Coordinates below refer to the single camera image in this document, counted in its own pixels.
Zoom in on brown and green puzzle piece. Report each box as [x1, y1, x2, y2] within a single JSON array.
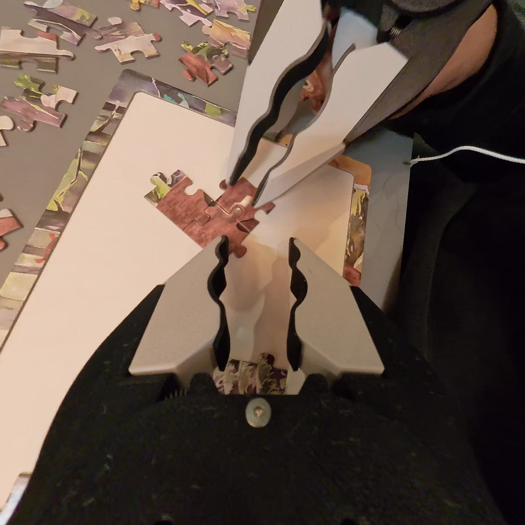
[[144, 170, 216, 224]]

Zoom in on printed frame puzzle tray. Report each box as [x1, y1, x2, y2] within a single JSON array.
[[0, 69, 372, 525]]

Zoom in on scattered loose puzzle pieces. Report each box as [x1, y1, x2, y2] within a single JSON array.
[[0, 0, 263, 252]]

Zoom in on person in black jacket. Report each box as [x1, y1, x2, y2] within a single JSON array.
[[381, 123, 525, 525]]

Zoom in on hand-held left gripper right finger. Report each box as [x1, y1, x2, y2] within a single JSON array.
[[286, 237, 385, 377]]

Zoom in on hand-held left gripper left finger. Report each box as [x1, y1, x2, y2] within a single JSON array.
[[128, 236, 231, 377]]

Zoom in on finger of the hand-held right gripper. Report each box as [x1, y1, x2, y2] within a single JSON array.
[[227, 0, 329, 187], [252, 41, 411, 208]]

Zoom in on plain brown puzzle piece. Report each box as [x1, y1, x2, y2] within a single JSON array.
[[180, 205, 261, 258], [203, 177, 276, 230]]

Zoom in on person's right hand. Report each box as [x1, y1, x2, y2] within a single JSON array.
[[389, 4, 501, 121]]

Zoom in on white cable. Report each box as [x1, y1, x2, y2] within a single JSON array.
[[404, 145, 525, 167]]

